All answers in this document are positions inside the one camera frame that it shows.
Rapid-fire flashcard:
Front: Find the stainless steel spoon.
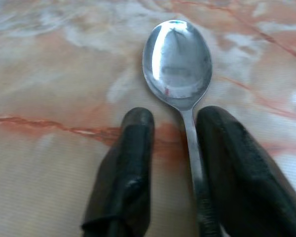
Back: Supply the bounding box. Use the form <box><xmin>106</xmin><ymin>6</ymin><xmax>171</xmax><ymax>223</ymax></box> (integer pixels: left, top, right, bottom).
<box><xmin>142</xmin><ymin>19</ymin><xmax>222</xmax><ymax>237</ymax></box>

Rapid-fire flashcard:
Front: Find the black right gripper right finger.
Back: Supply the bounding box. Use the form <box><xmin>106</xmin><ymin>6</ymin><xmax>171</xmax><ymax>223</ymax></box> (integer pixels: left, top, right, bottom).
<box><xmin>196</xmin><ymin>106</ymin><xmax>296</xmax><ymax>237</ymax></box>

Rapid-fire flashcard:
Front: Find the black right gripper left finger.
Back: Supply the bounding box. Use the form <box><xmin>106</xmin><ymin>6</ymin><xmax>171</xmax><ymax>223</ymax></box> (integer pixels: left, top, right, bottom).
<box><xmin>81</xmin><ymin>107</ymin><xmax>155</xmax><ymax>237</ymax></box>

